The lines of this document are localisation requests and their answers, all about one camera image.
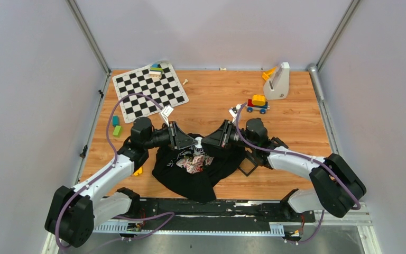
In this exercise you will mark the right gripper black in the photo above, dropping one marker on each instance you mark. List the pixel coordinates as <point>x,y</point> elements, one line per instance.
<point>220,137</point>

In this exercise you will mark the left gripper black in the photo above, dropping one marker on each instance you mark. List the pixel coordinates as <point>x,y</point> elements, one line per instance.
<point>177,138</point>

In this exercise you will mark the black printed t-shirt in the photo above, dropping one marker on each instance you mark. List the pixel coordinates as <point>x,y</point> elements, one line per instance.
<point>192,173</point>

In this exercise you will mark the black square frame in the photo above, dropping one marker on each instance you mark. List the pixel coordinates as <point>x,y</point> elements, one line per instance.
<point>248,165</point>
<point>278,142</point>

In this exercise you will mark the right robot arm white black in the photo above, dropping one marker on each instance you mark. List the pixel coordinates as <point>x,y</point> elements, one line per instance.
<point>336,188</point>

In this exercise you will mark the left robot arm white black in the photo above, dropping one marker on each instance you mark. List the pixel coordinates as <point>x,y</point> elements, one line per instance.
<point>75,211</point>

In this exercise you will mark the yellow triangular plastic tool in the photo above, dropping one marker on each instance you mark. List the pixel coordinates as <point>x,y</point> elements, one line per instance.
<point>138,172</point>

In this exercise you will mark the black white chessboard mat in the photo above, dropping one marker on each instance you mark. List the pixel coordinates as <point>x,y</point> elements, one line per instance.
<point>166,90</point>

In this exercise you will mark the toy car with yellow block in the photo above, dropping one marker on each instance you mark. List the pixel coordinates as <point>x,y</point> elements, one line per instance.
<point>258,103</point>

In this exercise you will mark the green toy block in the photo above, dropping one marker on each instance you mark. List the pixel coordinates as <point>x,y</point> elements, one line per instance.
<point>117,131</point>

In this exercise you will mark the teal toy block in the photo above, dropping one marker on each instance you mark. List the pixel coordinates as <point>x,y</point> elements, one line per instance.
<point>115,121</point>

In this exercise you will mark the stacked coloured toy blocks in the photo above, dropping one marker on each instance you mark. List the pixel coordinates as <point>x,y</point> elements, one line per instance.
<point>155,71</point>

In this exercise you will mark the white angled plastic stand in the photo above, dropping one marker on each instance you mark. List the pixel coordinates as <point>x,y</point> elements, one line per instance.
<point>277,87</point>

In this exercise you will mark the orange plastic piece behind stand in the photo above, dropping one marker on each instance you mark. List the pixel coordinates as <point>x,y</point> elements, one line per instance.
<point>267,74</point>

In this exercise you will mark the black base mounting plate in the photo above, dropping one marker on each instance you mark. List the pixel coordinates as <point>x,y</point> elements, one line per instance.
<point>219,215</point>

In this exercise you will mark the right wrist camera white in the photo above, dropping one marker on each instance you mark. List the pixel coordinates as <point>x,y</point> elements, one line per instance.
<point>234,111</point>

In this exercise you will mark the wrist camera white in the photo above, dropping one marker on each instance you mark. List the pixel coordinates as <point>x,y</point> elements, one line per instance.
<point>234,111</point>
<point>165,113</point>

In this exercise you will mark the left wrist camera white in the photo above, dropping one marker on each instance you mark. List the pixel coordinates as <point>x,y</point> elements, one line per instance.
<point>165,113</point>

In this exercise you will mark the aluminium rail frame front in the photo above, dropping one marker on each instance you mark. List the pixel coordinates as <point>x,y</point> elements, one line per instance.
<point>131,227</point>

